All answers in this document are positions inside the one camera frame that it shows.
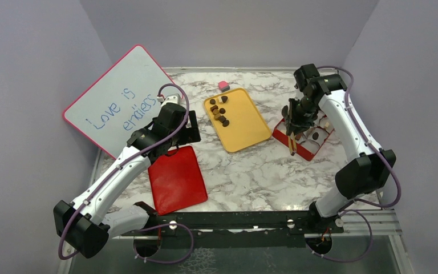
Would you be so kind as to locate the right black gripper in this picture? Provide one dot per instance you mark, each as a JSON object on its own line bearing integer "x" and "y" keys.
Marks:
{"x": 296, "y": 124}

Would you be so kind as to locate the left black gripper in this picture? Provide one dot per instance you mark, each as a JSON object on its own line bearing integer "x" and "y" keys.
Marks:
{"x": 191, "y": 135}

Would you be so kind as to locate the red box lid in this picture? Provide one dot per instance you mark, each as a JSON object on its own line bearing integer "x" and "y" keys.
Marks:
{"x": 176, "y": 181}

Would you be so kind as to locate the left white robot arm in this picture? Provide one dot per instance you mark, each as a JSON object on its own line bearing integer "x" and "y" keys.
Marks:
{"x": 84, "y": 225}

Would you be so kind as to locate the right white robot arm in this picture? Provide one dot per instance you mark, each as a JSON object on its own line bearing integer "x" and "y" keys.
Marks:
{"x": 368, "y": 164}

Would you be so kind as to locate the red chocolate box with dividers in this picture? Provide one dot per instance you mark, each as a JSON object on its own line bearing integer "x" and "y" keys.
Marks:
{"x": 310, "y": 141}

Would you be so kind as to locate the yellow plastic tray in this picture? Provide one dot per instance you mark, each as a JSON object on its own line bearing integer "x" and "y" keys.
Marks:
{"x": 247, "y": 126}

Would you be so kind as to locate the pink and grey eraser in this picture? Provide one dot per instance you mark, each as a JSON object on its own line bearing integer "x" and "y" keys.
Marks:
{"x": 223, "y": 86}

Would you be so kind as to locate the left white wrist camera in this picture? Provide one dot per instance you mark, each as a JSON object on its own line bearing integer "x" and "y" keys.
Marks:
{"x": 172, "y": 98}

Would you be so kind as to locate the white board with pink frame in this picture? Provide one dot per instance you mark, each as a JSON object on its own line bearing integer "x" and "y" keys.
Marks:
{"x": 123, "y": 100}

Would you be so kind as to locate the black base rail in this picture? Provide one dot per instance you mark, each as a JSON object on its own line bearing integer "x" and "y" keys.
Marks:
{"x": 246, "y": 229}

